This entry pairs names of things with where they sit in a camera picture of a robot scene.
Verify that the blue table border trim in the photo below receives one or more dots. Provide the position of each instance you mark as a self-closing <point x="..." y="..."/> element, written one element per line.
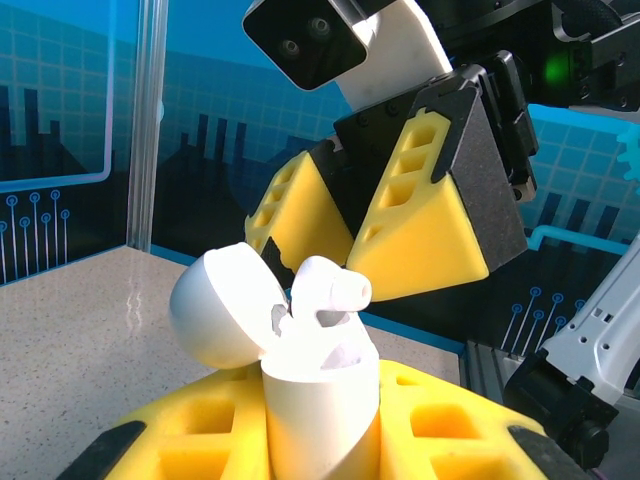
<point x="425" y="339"/>

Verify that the white earbud charging case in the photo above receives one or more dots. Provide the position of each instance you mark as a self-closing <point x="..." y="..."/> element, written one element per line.
<point x="310" y="415"/>

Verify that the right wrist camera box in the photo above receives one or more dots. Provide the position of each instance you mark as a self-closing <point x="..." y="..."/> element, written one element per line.
<point x="305" y="45"/>

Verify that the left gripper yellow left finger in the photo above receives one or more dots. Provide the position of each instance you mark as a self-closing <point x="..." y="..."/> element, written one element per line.
<point x="165" y="435"/>

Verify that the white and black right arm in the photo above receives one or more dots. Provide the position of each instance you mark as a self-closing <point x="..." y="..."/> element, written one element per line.
<point x="590" y="330"/>

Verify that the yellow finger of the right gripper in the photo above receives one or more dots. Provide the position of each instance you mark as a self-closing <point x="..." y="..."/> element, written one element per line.
<point x="430" y="250"/>
<point x="310" y="210"/>

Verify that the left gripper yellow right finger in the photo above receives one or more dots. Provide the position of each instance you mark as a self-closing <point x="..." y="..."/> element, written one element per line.
<point x="400" y="450"/>

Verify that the aluminium extrusion mounting rail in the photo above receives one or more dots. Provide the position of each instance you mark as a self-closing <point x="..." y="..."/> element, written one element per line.
<point x="482" y="367"/>

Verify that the aluminium frame post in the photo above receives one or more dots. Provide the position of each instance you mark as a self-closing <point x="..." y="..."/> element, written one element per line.
<point x="147" y="125"/>

